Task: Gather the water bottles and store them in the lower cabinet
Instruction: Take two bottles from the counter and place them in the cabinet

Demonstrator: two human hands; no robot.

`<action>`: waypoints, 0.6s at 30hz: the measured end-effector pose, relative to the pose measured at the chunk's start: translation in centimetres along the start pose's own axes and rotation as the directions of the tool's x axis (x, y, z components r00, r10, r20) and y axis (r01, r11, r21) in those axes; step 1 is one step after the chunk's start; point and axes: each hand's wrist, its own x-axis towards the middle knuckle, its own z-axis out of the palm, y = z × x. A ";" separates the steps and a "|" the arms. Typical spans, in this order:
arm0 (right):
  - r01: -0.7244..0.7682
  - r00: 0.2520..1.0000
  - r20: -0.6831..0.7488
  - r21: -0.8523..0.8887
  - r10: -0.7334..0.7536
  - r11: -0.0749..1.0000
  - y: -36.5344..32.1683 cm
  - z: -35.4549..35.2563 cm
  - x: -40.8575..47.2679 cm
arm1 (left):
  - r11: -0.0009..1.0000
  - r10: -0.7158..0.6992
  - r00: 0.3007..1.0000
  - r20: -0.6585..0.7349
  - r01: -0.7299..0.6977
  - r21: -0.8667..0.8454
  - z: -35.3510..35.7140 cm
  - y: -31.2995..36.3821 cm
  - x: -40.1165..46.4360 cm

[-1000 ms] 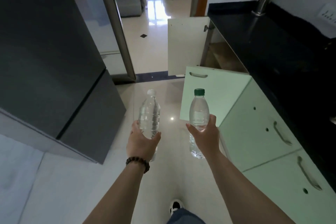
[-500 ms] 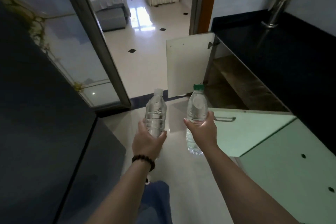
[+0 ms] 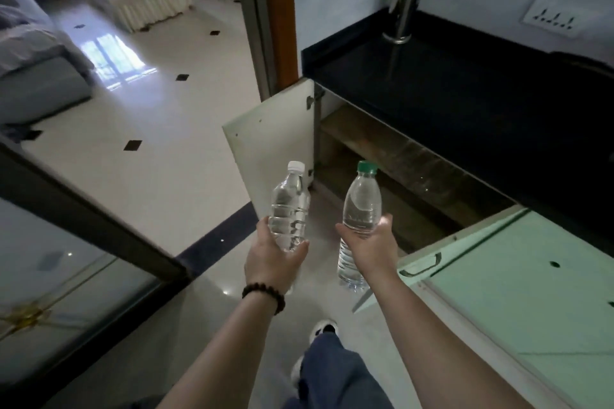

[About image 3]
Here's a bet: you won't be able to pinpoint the right cupboard door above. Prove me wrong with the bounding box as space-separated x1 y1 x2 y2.
417 210 614 409

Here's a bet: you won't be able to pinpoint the person's right forearm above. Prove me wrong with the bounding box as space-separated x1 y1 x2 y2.
366 272 536 409

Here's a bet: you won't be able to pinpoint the dark bead bracelet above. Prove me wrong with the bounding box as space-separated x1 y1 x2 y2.
241 282 287 316

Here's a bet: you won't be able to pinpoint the person's left hand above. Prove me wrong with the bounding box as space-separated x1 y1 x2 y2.
244 217 310 297

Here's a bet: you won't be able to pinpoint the white wall socket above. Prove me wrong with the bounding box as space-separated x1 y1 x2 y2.
520 0 603 39

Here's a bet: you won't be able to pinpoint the clear bottle white cap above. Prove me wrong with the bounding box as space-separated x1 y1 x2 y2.
268 160 313 254

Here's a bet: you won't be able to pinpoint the person's left forearm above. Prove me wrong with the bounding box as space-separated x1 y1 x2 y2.
155 296 284 409

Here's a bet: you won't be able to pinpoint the clear bottle green cap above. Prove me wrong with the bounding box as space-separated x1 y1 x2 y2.
337 160 383 292

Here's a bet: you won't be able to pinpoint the person's right sneaker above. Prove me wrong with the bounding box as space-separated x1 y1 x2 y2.
309 319 339 345

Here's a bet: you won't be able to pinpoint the person's blue jeans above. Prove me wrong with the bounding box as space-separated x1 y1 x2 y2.
283 332 394 409

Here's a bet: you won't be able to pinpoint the brown wooden door jamb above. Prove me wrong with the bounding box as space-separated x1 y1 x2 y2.
260 0 301 91

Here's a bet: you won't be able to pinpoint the glass sliding door dark frame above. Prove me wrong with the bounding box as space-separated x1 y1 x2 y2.
0 133 193 405

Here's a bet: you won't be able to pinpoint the steel utensil holder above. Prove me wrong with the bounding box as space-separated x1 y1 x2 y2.
382 0 423 45

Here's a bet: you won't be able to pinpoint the person's right hand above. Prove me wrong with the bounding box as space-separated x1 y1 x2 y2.
335 213 400 286

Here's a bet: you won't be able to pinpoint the green cabinet with wooden interior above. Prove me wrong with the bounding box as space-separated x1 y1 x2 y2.
221 77 533 314

